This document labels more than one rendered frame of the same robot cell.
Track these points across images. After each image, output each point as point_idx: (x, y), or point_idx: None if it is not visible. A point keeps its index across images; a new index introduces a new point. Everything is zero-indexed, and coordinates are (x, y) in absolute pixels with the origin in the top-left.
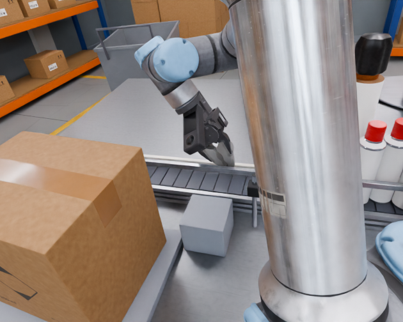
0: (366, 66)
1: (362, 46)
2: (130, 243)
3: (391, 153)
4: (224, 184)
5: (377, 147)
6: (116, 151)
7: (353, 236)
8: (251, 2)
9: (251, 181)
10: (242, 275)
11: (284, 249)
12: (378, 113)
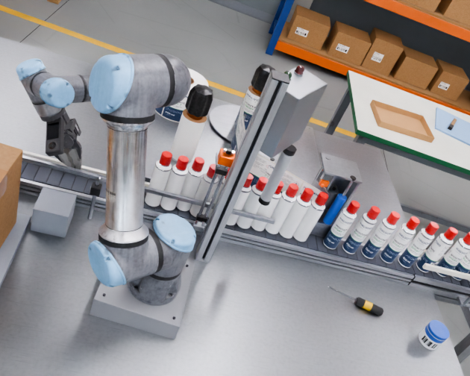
0: (193, 110)
1: (192, 95)
2: (2, 215)
3: (189, 178)
4: (69, 182)
5: (181, 174)
6: (4, 150)
7: (136, 210)
8: (115, 132)
9: (94, 183)
10: (77, 250)
11: (113, 213)
12: (207, 139)
